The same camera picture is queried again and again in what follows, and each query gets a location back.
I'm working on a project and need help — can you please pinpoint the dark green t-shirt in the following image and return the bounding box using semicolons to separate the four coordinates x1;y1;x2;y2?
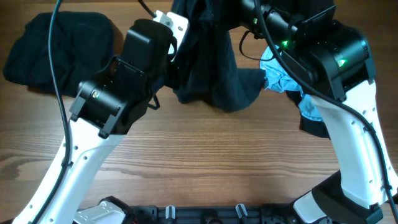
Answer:
164;0;265;111

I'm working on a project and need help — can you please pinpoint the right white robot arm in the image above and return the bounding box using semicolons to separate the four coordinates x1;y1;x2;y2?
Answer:
236;1;397;223

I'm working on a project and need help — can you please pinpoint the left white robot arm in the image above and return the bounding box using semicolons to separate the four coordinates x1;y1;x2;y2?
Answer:
14;11;190;223

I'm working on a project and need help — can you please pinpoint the black folded garment left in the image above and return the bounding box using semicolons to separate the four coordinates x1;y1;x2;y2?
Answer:
3;12;114;97

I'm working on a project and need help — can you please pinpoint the light blue t-shirt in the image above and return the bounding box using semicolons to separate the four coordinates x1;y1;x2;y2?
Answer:
260;47;323;122

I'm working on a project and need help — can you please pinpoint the black garment under blue shirt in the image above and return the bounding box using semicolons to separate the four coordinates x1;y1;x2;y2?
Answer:
286;91;330;139

